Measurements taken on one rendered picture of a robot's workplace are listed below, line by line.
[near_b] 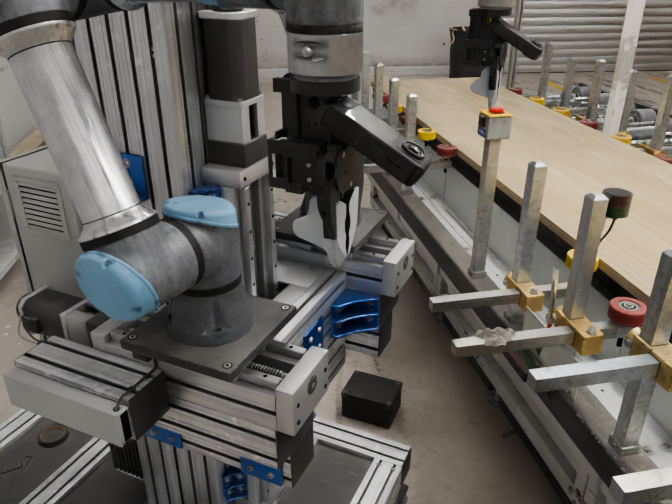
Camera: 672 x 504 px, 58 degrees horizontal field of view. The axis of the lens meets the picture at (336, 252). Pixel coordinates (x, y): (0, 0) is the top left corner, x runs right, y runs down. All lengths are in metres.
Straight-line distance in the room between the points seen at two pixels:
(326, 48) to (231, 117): 0.60
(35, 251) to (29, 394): 0.38
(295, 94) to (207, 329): 0.51
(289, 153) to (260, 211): 0.66
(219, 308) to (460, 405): 1.67
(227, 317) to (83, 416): 0.30
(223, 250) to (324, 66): 0.46
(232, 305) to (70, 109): 0.39
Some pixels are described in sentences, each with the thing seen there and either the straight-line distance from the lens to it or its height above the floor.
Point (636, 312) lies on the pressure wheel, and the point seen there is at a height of 0.91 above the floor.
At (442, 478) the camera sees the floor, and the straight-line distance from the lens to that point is 2.26.
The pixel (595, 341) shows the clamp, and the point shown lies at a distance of 1.47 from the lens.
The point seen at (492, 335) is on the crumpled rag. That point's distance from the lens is 1.39.
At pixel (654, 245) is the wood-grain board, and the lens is 1.89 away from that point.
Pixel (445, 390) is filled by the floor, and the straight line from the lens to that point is 2.61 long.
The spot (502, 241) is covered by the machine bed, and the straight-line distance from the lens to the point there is 2.26.
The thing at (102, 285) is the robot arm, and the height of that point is 1.21.
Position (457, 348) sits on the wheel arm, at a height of 0.86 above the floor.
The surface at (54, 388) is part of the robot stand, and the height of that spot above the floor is 0.95.
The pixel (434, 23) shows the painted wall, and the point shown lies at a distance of 9.13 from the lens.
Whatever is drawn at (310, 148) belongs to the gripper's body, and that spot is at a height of 1.45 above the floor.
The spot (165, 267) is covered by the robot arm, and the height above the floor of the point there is 1.22.
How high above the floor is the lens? 1.63
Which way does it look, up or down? 27 degrees down
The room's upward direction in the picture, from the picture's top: straight up
